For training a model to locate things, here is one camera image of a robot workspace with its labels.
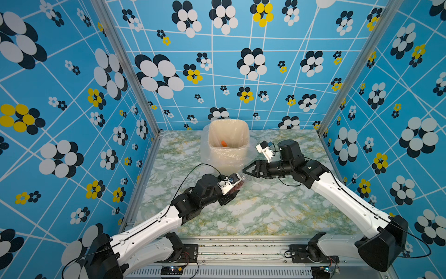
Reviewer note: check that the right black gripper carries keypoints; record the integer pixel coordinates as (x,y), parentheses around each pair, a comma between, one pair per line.
(258,172)

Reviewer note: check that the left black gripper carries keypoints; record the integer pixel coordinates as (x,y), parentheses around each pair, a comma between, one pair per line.
(227,197)

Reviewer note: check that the clear tea jar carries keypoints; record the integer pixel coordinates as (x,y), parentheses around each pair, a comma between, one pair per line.
(243,182)

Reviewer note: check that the clear jar lid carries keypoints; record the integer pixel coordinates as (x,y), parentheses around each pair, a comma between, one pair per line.
(256,187)

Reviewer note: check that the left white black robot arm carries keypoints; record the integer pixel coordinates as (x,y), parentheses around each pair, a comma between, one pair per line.
(155,240)

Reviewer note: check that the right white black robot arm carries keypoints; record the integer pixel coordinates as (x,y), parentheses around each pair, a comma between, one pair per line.
(382,238)

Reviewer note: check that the clear plastic bin liner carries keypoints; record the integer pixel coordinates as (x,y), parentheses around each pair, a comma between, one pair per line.
(204,148)

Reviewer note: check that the cream plastic trash bin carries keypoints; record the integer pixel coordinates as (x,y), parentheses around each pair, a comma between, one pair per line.
(235,133)

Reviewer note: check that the left green circuit board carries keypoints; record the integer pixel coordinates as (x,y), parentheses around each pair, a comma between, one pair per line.
(171,271)

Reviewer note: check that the green circuit board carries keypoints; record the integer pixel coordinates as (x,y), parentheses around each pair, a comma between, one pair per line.
(171,271)
(320,273)

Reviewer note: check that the right green circuit board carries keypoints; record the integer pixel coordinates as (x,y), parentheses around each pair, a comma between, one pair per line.
(320,273)

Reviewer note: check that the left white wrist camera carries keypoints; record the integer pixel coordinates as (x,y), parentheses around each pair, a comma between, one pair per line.
(229,184)

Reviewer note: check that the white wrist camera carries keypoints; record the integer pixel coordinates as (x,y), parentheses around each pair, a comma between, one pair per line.
(264,148)
(229,184)

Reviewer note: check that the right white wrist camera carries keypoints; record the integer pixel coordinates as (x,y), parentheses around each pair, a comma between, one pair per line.
(264,148)

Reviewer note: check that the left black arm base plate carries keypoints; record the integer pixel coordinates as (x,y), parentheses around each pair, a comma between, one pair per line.
(188,254)

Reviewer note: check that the aluminium front rail frame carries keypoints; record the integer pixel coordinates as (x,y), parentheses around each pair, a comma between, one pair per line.
(256,258)

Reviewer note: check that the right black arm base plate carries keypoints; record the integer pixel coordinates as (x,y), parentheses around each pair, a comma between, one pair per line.
(303,254)

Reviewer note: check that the left aluminium corner post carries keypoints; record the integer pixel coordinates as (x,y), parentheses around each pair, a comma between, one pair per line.
(101,10)

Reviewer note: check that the aluminium corner post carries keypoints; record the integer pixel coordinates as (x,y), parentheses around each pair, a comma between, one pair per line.
(375,37)
(101,10)

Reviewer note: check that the right aluminium corner post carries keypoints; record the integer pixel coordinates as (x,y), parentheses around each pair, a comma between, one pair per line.
(375,37)

